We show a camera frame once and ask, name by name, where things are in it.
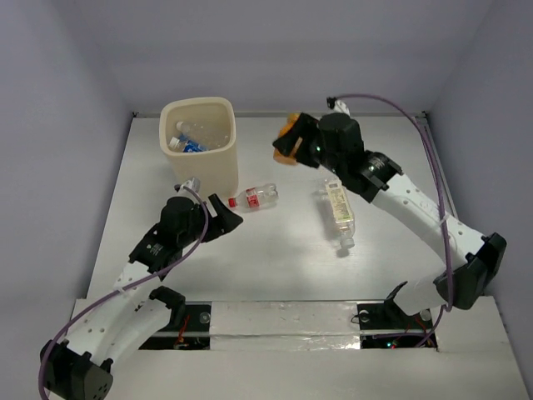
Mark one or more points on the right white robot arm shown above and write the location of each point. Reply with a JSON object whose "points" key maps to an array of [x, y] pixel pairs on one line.
{"points": [[471, 258]]}

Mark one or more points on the silver foil tape strip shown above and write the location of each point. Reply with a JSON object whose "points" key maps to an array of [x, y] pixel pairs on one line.
{"points": [[283, 326]]}

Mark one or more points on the white cap blue label bottle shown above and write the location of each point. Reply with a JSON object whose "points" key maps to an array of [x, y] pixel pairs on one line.
{"points": [[176, 145]]}

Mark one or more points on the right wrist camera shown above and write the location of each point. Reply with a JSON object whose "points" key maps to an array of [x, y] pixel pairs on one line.
{"points": [[337, 105]]}

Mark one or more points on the orange plastic bottle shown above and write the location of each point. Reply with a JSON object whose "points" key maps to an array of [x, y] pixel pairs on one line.
{"points": [[286, 144]]}

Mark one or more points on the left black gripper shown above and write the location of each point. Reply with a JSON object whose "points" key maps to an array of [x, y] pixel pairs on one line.
{"points": [[209, 221]]}

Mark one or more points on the clear unlabelled plastic bottle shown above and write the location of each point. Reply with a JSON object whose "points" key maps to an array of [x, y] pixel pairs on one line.
{"points": [[206, 134]]}

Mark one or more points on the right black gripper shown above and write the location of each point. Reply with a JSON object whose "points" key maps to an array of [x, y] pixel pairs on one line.
{"points": [[306, 126]]}

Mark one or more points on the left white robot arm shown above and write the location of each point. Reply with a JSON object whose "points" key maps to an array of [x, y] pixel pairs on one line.
{"points": [[79, 361]]}

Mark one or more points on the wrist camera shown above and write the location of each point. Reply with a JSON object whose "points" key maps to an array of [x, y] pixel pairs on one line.
{"points": [[337, 105], [192, 183]]}

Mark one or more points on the aluminium rail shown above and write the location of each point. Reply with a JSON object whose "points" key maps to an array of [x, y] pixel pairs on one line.
{"points": [[441, 175]]}

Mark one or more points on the cream plastic bin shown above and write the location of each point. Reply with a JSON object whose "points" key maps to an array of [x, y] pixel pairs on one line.
{"points": [[216, 169]]}

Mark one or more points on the red label clear bottle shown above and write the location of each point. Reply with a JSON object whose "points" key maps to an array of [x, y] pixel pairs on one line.
{"points": [[254, 198]]}

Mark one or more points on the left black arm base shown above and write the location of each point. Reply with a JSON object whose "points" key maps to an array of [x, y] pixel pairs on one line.
{"points": [[187, 328]]}

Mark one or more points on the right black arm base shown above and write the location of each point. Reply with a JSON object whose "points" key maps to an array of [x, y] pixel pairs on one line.
{"points": [[383, 325]]}

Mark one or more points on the white label clear bottle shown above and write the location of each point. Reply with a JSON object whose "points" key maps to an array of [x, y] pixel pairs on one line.
{"points": [[334, 209]]}

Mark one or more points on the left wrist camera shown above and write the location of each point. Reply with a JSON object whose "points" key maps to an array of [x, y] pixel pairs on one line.
{"points": [[192, 183]]}

